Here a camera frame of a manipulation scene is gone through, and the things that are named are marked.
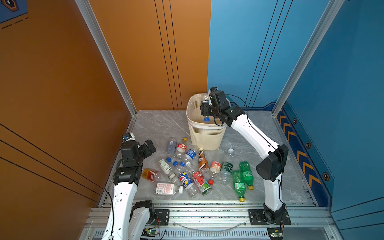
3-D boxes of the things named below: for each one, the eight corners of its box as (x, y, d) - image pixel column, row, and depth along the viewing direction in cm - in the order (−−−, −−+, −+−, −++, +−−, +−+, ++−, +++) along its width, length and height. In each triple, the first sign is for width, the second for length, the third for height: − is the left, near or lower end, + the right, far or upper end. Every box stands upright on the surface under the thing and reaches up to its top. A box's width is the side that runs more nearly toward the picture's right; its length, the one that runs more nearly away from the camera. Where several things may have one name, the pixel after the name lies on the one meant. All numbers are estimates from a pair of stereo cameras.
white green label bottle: (173, 184, 84) (172, 181, 81) (158, 165, 91) (157, 162, 88) (179, 178, 86) (178, 176, 83) (164, 161, 93) (163, 158, 90)
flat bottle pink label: (153, 195, 81) (152, 193, 78) (156, 183, 86) (154, 181, 82) (182, 195, 81) (182, 193, 78) (183, 183, 86) (183, 181, 82)
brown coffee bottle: (198, 173, 88) (198, 170, 85) (198, 149, 98) (198, 146, 95) (208, 173, 88) (209, 170, 85) (207, 149, 98) (208, 146, 95)
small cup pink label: (208, 170, 90) (208, 167, 86) (211, 162, 93) (212, 159, 90) (218, 174, 88) (219, 171, 85) (221, 166, 91) (222, 163, 88)
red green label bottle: (203, 198, 79) (203, 196, 76) (190, 178, 86) (190, 175, 83) (212, 191, 81) (213, 189, 78) (199, 172, 88) (199, 169, 85)
